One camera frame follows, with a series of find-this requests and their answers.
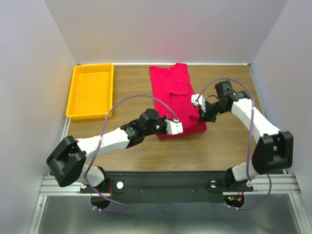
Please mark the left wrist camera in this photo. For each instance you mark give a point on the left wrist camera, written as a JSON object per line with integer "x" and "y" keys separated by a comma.
{"x": 173, "y": 127}

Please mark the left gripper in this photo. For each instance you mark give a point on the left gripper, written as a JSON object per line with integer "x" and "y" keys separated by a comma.
{"x": 163, "y": 120}

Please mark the yellow plastic tray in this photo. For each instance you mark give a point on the yellow plastic tray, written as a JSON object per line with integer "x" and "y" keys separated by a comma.
{"x": 91, "y": 91}

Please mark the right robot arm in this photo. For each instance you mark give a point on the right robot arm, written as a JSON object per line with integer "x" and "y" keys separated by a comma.
{"x": 269, "y": 148}

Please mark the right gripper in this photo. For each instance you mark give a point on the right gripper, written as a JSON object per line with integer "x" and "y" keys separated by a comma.
{"x": 206, "y": 116}

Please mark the red t shirt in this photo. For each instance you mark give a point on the red t shirt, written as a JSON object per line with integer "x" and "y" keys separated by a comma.
{"x": 172, "y": 85}

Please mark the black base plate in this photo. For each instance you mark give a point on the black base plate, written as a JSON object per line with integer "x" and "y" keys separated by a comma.
{"x": 169, "y": 187}

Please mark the aluminium frame rail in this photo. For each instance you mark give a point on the aluminium frame rail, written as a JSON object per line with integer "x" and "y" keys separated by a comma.
{"x": 281, "y": 184}

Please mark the silver knob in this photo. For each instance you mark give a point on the silver knob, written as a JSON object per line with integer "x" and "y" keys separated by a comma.
{"x": 213, "y": 184}

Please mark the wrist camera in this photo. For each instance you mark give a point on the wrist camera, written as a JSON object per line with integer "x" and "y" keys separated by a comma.
{"x": 197, "y": 100}
{"x": 173, "y": 127}

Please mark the white knob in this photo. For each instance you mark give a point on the white knob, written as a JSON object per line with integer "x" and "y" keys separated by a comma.
{"x": 120, "y": 185}

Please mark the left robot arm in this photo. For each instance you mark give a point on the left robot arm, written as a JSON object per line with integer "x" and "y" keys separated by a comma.
{"x": 68, "y": 160}

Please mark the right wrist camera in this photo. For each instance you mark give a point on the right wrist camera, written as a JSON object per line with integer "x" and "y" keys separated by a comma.
{"x": 197, "y": 100}

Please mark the left aluminium side rail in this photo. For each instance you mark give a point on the left aluminium side rail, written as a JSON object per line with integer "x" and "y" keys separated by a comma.
{"x": 63, "y": 136}

